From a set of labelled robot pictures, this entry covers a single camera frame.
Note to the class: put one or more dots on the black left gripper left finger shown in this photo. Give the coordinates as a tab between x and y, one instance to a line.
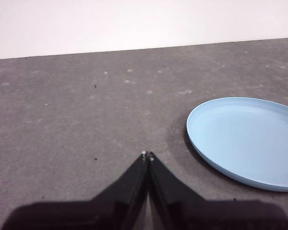
105	210

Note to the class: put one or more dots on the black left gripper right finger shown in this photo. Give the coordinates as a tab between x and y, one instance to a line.
194	213

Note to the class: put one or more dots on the blue round plate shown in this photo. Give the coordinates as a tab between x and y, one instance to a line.
244	141

